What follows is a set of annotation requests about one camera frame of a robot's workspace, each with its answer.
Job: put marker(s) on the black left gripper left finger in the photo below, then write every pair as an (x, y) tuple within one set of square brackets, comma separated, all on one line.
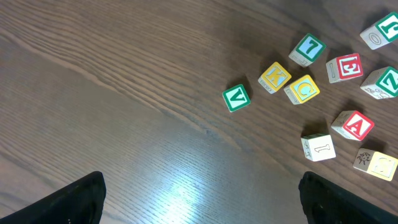
[(80, 202)]

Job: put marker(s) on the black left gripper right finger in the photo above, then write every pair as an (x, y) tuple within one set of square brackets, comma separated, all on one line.
[(325, 202)]

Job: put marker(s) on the tilted red A block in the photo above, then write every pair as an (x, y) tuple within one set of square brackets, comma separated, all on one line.
[(318, 147)]

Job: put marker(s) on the yellow 8 wooden block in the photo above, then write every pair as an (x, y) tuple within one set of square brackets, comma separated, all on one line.
[(375, 163)]

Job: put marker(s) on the red A block upright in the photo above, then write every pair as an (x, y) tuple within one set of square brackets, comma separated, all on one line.
[(352, 125)]

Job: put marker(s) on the yellow C wooden block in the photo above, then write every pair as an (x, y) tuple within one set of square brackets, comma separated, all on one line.
[(302, 90)]

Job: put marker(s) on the green Z wooden block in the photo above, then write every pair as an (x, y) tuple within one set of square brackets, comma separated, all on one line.
[(381, 83)]

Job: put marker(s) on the yellow wooden block left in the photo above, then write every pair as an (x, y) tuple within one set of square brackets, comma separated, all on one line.
[(274, 78)]

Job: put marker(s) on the green V wooden block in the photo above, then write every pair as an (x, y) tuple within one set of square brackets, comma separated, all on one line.
[(236, 98)]

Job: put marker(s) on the red E wooden block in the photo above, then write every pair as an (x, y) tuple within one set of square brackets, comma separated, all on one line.
[(344, 68)]

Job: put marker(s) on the green 7 wooden block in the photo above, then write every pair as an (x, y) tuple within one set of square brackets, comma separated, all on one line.
[(307, 50)]

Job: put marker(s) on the green J block back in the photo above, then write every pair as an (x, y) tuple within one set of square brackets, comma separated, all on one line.
[(381, 33)]

